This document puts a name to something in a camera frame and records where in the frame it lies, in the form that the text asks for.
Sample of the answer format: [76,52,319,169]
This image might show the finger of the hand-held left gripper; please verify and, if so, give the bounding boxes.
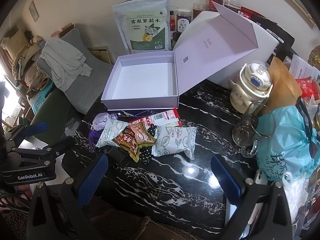
[6,135,75,170]
[4,122,48,150]

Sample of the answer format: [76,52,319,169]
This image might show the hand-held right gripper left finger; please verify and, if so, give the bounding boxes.
[26,153,109,240]

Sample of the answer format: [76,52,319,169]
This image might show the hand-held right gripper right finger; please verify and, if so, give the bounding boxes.
[211,154,293,240]

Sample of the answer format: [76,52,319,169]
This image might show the white bread print pastry packet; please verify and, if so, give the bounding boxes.
[152,125,197,160]
[96,120,130,148]

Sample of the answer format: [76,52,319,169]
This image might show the purple tasselled sachet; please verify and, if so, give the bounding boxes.
[87,110,160,152]

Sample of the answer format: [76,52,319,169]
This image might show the brown cereal packet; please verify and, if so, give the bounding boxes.
[112,121,157,163]

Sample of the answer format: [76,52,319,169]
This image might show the black cable bundle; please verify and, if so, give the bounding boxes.
[139,125,160,165]

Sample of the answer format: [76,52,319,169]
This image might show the red and white snack packet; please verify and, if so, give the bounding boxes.
[129,108,182,128]

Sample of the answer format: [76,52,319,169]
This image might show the person's left hand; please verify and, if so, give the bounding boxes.
[0,191,30,213]

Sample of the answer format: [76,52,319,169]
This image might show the green chair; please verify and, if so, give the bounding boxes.
[30,89,80,143]

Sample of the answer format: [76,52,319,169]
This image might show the teal storage box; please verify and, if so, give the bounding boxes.
[27,85,54,115]

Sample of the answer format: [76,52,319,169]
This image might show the glass pitcher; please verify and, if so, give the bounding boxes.
[232,102,275,158]

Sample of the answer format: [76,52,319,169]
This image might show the light grey garment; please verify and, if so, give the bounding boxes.
[40,39,92,92]

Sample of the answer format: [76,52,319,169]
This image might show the white plastic bag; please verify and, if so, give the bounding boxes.
[282,171,315,230]

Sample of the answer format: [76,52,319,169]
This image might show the teal plastic bag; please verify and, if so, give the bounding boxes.
[255,105,320,180]

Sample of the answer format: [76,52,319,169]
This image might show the pile of clothes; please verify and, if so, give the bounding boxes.
[0,27,50,98]

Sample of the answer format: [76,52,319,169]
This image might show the grey padded chair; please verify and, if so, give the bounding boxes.
[36,29,115,115]

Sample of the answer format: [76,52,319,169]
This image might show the cream cartoon water bottle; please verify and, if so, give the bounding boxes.
[229,61,273,114]

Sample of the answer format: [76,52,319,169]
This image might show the cardboard box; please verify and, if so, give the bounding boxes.
[56,23,75,39]

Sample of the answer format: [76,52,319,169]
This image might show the brown paper bag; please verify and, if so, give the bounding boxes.
[265,56,303,115]

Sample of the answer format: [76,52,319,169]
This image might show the red snack bag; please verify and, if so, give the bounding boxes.
[295,77,320,98]

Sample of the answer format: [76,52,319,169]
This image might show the white paper leaflet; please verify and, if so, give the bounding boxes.
[290,54,320,80]

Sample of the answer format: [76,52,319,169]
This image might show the pear print tea pouch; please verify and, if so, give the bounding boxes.
[112,0,172,55]

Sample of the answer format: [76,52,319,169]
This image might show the dark lidded jar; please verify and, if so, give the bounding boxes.
[172,32,183,48]

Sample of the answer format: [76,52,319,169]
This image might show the black packaging bags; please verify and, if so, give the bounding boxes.
[252,15,295,63]

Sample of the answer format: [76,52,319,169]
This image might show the white label dark jar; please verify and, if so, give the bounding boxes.
[176,9,192,33]

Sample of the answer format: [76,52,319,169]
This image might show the red foil packet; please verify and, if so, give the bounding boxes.
[240,6,260,18]

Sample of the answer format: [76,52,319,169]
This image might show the clear jar brown contents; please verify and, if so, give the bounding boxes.
[192,3,209,18]

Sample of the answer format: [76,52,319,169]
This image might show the black braided cable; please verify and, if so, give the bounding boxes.
[0,190,32,214]

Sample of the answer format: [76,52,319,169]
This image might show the wooden picture frame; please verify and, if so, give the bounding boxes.
[87,45,113,64]

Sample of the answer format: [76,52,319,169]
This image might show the small wall picture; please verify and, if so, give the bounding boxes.
[28,0,39,22]

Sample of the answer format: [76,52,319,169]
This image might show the wooden wall frame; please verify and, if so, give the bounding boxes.
[279,0,317,27]

